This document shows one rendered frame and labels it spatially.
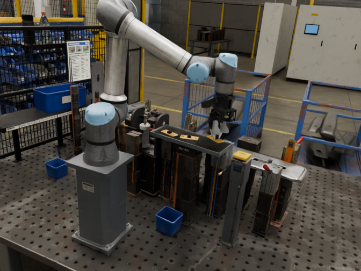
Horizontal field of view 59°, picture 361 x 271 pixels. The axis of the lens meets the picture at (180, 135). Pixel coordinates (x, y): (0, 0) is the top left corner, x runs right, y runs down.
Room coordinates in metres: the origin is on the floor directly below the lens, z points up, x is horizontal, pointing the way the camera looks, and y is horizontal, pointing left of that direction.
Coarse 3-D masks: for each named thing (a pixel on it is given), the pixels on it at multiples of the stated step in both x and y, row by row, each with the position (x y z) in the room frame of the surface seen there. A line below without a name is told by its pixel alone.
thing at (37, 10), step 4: (36, 0) 6.03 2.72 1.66; (40, 0) 6.00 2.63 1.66; (44, 0) 6.08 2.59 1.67; (36, 4) 6.04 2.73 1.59; (40, 4) 6.00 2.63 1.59; (44, 4) 6.07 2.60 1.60; (36, 8) 6.04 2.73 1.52; (40, 8) 6.00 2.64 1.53; (44, 8) 5.97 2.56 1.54; (48, 8) 6.03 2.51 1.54; (36, 12) 6.05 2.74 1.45; (40, 12) 6.01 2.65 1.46; (48, 12) 6.03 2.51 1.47; (36, 16) 6.05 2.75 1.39; (40, 16) 6.01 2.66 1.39; (48, 16) 6.02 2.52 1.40
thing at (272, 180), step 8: (272, 168) 1.33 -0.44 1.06; (280, 168) 1.33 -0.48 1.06; (264, 176) 1.31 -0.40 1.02; (272, 176) 1.29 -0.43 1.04; (264, 184) 1.30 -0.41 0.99; (272, 184) 1.29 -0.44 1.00; (264, 192) 1.30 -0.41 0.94; (272, 192) 1.28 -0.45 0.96; (264, 200) 1.30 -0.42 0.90; (272, 200) 1.32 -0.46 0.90; (264, 208) 1.30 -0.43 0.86; (256, 216) 1.31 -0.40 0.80; (264, 216) 1.30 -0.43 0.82; (256, 224) 1.31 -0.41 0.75; (264, 224) 1.29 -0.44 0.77; (256, 232) 1.30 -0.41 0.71; (264, 232) 1.29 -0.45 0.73
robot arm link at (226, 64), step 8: (224, 56) 1.26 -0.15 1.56; (232, 56) 1.26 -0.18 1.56; (216, 64) 1.26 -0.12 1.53; (224, 64) 1.25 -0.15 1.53; (232, 64) 1.25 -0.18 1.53; (216, 72) 1.26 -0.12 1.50; (224, 72) 1.25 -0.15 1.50; (232, 72) 1.26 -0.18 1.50; (216, 80) 1.28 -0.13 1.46; (224, 80) 1.25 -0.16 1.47; (232, 80) 1.26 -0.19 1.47
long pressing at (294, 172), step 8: (248, 152) 1.62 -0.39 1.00; (264, 160) 1.54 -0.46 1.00; (280, 160) 1.55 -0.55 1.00; (256, 168) 1.44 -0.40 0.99; (288, 168) 1.46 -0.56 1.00; (296, 168) 1.47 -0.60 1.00; (304, 168) 1.47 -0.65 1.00; (280, 176) 1.38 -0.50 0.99; (288, 176) 1.37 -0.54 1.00; (296, 176) 1.38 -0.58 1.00; (304, 176) 1.41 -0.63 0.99
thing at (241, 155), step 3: (237, 153) 1.25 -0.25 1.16; (240, 153) 1.25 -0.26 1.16; (243, 153) 1.25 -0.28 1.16; (246, 153) 1.25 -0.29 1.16; (234, 156) 1.22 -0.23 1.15; (237, 156) 1.22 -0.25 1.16; (240, 156) 1.21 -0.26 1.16; (243, 156) 1.22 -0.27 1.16; (246, 156) 1.22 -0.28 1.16; (249, 156) 1.23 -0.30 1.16; (240, 159) 1.21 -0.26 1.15; (243, 159) 1.20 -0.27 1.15; (246, 159) 1.20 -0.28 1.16
